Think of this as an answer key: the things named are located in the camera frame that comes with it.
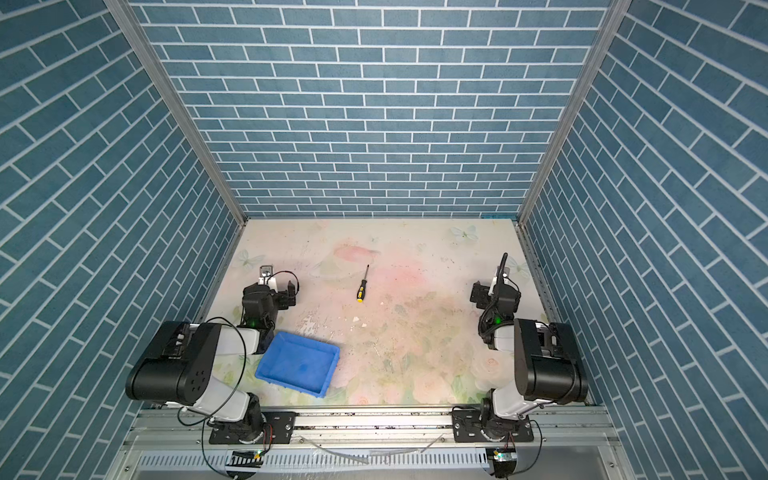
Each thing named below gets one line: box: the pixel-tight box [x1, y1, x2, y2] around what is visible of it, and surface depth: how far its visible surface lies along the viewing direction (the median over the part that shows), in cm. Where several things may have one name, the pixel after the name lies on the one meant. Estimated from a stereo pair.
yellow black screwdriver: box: [356, 264, 369, 303], surface depth 98 cm
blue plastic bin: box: [255, 331, 340, 398], surface depth 85 cm
